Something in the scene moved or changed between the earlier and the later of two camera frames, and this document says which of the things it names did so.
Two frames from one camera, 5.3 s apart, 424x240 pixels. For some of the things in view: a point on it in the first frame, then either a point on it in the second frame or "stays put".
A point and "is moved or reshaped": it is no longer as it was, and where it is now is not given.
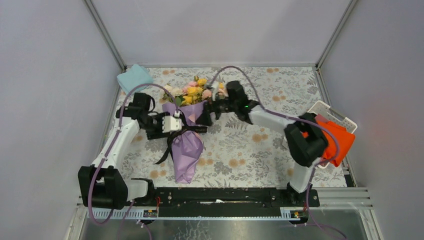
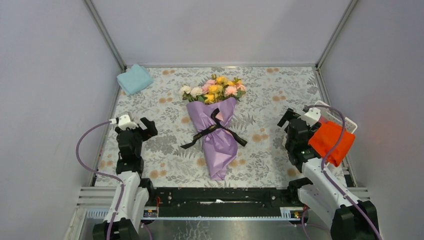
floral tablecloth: (243, 153) stays put
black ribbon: (195, 129) → (214, 114)
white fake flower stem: (174, 91) → (192, 94)
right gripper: (210, 107) → (289, 114)
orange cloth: (345, 140) stays put
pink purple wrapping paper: (187, 146) → (220, 146)
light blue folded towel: (137, 75) stays put
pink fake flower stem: (206, 94) is moved or reshaped
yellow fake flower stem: (193, 92) is moved or reshaped
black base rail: (185, 203) stays put
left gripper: (158, 134) → (151, 130)
